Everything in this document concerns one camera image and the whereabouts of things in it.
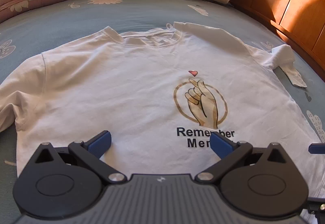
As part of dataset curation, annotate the white long sleeve shirt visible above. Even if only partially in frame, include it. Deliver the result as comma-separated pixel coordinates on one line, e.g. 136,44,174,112
0,21,325,224

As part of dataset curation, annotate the blue floral bed sheet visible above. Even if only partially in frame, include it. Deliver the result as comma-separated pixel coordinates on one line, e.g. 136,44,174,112
0,0,325,224

